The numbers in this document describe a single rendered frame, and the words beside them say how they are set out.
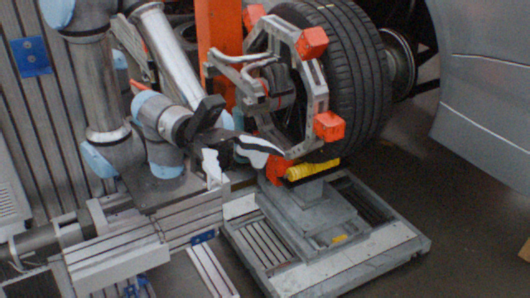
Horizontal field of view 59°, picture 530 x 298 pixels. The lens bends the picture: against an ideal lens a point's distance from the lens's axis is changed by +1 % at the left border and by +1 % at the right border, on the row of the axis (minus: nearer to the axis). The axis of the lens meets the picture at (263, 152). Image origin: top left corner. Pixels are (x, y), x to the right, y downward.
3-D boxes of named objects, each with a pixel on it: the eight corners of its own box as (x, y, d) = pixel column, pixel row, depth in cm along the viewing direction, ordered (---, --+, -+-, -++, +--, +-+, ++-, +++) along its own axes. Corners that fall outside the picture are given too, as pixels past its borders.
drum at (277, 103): (296, 111, 185) (298, 79, 177) (249, 125, 176) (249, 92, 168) (278, 97, 195) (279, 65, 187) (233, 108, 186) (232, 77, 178)
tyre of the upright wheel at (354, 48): (421, 108, 159) (340, -45, 174) (368, 127, 150) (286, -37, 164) (338, 170, 218) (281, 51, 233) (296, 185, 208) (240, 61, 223)
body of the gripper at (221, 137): (238, 172, 90) (200, 147, 97) (242, 133, 86) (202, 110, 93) (208, 185, 85) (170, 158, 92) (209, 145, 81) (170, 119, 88)
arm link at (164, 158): (203, 165, 109) (199, 126, 102) (163, 186, 102) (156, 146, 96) (183, 151, 113) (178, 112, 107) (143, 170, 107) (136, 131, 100)
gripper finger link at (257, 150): (282, 169, 89) (236, 161, 90) (286, 141, 87) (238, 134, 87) (281, 177, 87) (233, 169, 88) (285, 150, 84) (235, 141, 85)
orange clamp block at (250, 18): (270, 23, 186) (262, 2, 186) (252, 26, 182) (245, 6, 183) (264, 31, 192) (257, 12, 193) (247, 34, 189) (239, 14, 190)
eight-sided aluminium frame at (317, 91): (321, 178, 182) (334, 47, 151) (307, 183, 179) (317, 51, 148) (256, 116, 221) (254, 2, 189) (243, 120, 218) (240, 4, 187)
